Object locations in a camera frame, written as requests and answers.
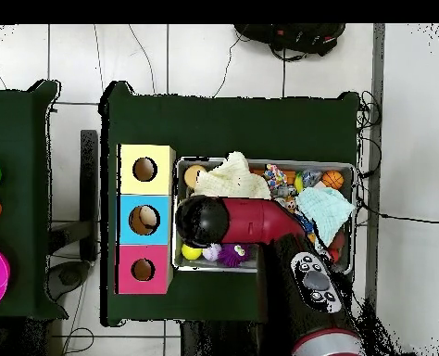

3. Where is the shallow mesh bin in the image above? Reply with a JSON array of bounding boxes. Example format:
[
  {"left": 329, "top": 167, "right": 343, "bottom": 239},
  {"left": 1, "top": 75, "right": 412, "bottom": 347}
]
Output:
[{"left": 171, "top": 157, "right": 357, "bottom": 274}]

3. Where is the wooden box with three holes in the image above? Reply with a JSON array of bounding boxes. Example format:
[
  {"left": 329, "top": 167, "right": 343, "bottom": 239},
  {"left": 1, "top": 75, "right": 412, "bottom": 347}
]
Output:
[{"left": 115, "top": 143, "right": 177, "bottom": 296}]

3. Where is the cream yellow cloth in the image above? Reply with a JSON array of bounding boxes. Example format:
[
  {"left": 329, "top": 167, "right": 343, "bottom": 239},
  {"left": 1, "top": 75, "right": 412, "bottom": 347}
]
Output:
[{"left": 193, "top": 150, "right": 272, "bottom": 200}]

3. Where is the pale orange foam ball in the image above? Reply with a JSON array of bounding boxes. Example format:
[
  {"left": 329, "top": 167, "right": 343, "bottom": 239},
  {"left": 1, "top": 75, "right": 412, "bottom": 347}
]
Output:
[{"left": 182, "top": 164, "right": 207, "bottom": 189}]

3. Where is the white baseball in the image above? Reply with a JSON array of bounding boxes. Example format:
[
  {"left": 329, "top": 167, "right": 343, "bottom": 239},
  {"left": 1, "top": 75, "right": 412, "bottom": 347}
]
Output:
[{"left": 202, "top": 243, "right": 222, "bottom": 262}]

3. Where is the colourful knotted cloth toy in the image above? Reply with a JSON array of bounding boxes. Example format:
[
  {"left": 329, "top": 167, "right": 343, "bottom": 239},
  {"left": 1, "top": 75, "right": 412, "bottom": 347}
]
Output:
[{"left": 263, "top": 163, "right": 288, "bottom": 190}]

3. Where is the purple spiky toy with eyes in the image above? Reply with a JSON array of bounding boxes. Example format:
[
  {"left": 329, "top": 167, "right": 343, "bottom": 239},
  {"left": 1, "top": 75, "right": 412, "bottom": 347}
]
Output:
[{"left": 217, "top": 243, "right": 251, "bottom": 268}]

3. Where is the yellow ball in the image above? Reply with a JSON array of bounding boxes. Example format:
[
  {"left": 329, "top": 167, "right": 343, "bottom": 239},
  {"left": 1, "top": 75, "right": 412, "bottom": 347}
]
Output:
[{"left": 181, "top": 243, "right": 203, "bottom": 261}]

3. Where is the mint green cloth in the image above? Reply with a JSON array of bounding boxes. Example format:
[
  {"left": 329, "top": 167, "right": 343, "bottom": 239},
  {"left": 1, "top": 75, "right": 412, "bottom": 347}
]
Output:
[{"left": 295, "top": 185, "right": 356, "bottom": 248}]

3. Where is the dark green tablecloth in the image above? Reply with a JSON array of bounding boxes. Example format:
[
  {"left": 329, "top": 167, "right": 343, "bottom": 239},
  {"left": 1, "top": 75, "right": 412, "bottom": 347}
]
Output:
[
  {"left": 0, "top": 79, "right": 69, "bottom": 321},
  {"left": 99, "top": 80, "right": 361, "bottom": 327}
]

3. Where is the small orange basketball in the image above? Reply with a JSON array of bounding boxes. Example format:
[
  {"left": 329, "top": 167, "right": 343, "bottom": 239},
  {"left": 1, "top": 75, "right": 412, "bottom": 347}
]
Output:
[{"left": 320, "top": 169, "right": 345, "bottom": 191}]

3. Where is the black stand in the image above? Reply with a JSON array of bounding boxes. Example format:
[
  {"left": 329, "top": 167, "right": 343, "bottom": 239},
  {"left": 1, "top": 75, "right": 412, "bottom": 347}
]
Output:
[{"left": 46, "top": 129, "right": 100, "bottom": 302}]

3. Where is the black backpack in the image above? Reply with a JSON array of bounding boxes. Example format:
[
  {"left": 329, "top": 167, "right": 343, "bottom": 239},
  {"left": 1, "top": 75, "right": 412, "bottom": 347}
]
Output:
[{"left": 233, "top": 23, "right": 347, "bottom": 62}]

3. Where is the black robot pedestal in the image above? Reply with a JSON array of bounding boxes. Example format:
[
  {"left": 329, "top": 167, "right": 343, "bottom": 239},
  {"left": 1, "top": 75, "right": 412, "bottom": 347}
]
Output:
[{"left": 180, "top": 320, "right": 295, "bottom": 356}]

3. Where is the black floor cable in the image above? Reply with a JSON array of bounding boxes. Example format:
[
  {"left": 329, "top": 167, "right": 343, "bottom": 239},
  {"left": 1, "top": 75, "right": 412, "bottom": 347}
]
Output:
[{"left": 356, "top": 197, "right": 439, "bottom": 226}]

